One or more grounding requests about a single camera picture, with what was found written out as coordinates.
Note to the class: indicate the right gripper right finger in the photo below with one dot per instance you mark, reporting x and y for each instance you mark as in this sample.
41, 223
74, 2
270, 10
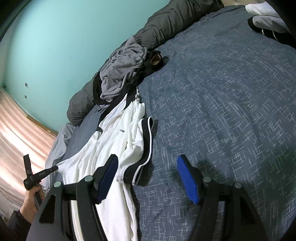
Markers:
240, 220

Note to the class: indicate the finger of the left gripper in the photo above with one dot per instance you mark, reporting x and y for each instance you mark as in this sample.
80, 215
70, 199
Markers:
47, 172

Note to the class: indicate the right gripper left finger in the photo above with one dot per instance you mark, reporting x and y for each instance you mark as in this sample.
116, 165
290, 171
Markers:
69, 211

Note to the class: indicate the white polo shirt black trim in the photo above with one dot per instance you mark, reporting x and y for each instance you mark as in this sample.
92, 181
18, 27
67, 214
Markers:
126, 133

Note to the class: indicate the folded white clothes stack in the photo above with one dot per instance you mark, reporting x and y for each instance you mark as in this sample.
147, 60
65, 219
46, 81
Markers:
266, 21

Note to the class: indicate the person's left hand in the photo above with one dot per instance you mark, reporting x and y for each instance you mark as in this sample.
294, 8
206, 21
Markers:
28, 209

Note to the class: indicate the light grey pillow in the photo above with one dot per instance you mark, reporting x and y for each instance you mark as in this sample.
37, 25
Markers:
56, 155

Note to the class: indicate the pink curtain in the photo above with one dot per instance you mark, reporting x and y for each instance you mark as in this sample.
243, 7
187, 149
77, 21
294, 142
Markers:
19, 137

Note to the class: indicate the grey crumpled garment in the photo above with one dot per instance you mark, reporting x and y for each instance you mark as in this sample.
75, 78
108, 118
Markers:
121, 68

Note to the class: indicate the black garment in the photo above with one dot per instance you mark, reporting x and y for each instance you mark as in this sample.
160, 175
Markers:
153, 62

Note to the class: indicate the dark grey rolled duvet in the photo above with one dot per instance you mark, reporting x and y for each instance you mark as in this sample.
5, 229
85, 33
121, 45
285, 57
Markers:
162, 26

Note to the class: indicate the cream tufted headboard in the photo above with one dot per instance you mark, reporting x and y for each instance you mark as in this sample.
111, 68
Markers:
241, 2

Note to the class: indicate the wooden window frame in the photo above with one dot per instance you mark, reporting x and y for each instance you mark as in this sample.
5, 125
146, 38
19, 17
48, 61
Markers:
44, 127

